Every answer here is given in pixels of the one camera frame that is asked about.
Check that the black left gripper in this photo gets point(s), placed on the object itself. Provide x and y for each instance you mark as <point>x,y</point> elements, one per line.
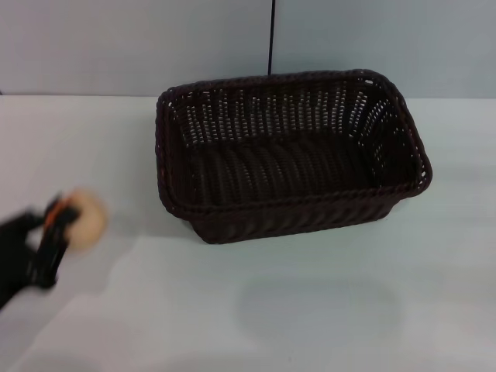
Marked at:
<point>17,255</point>

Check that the round bread bun orange top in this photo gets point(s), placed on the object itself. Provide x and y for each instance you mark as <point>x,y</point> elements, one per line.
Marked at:
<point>90,221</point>

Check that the black woven wicker basket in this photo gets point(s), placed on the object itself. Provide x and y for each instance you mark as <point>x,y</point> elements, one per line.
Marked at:
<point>294,170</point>

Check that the thin black vertical wall strip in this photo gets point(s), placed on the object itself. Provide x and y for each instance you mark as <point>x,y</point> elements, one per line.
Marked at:
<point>270,35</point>

